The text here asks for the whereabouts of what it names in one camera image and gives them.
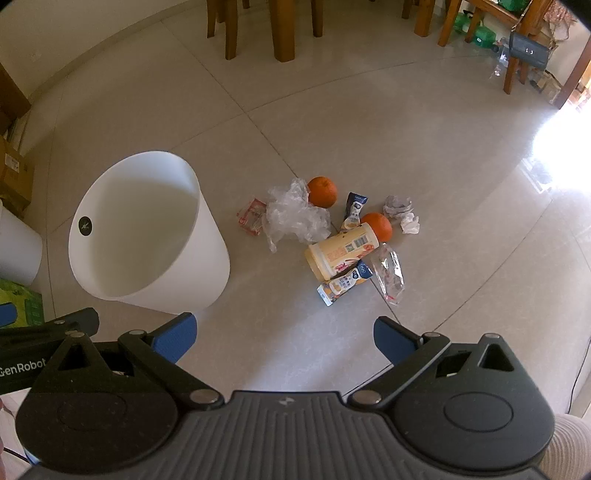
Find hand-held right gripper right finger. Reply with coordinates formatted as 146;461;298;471
348;316;550;411

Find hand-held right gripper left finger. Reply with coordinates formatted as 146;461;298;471
32;312;226;411

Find clear plastic wrapper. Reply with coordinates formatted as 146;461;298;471
372;244;406;306

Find orange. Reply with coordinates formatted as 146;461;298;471
360;212;393;243
307;176;339;208

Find white plastic trash bin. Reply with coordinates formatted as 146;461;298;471
68;150;230;315

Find blue white snack packet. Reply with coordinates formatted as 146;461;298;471
341;192;369;232

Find silver wrapper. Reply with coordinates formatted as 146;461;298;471
383;195;414;217

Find red snack packet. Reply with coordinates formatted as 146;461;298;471
237;198;269;236

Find clear plastic bag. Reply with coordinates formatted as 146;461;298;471
262;179;332;254

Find green printed carton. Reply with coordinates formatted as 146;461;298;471
0;277;45;329

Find white bucket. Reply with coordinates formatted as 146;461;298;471
0;198;44;287

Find cardboard box with white label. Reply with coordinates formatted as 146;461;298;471
0;136;36;220

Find white flat boards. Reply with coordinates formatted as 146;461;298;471
4;107;34;153

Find person's beige trouser leg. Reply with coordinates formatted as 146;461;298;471
538;413;591;480

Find brown cardboard box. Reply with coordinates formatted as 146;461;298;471
0;62;32;134

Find wooden furniture legs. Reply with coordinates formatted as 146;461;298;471
464;0;555;95

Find clear plastic bottle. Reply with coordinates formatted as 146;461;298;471
493;39;514;77

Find wooden table legs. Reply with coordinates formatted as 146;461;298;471
206;0;240;61

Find grey box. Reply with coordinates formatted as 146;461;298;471
508;31;552;71

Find wooden chair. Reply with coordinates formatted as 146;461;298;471
402;0;462;47

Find thick wooden table leg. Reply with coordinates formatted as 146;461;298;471
270;0;296;63

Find floral cloth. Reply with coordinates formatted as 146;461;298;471
542;0;579;38

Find black cable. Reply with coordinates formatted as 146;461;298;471
567;337;591;416

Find wooden door frame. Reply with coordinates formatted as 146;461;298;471
560;44;591;110

